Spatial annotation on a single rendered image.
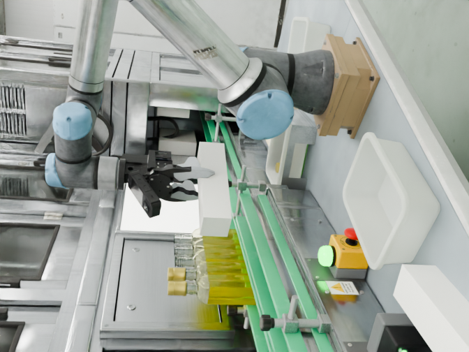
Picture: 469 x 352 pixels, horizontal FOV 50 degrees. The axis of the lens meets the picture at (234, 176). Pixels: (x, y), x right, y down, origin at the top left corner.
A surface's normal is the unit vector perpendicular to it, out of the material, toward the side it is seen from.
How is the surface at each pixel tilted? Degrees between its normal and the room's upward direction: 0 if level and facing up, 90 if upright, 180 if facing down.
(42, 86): 90
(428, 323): 0
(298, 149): 90
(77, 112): 90
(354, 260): 90
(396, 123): 0
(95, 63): 110
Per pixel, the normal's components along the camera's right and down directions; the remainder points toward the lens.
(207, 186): 0.17, -0.71
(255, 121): 0.16, 0.67
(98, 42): 0.40, 0.63
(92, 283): 0.13, -0.91
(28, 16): 0.14, 0.41
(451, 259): -0.98, -0.07
